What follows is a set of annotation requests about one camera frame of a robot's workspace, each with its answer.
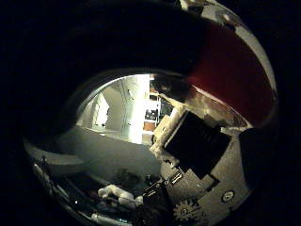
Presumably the dark leafy plant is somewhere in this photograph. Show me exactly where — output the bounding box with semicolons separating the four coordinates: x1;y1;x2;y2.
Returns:
114;169;144;191

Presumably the orange wall panel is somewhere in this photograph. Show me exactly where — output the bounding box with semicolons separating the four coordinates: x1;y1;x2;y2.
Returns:
143;121;157;133

